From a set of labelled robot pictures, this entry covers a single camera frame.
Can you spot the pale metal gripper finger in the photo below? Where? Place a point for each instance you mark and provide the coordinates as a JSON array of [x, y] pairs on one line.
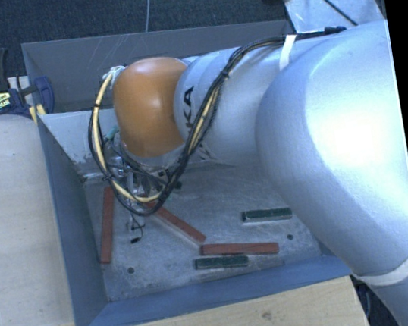
[[138, 218], [131, 227]]

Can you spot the red-brown flat block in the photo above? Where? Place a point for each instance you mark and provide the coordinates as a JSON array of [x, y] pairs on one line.
[[240, 248], [107, 223], [183, 225]]

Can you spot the grey metal bin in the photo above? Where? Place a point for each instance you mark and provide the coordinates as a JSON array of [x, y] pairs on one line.
[[74, 217]]

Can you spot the dark green flat block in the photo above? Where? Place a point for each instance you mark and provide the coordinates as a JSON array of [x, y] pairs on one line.
[[221, 262], [266, 214]]

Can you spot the pale wood flat board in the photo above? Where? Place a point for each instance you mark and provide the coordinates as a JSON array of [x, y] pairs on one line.
[[18, 226]]

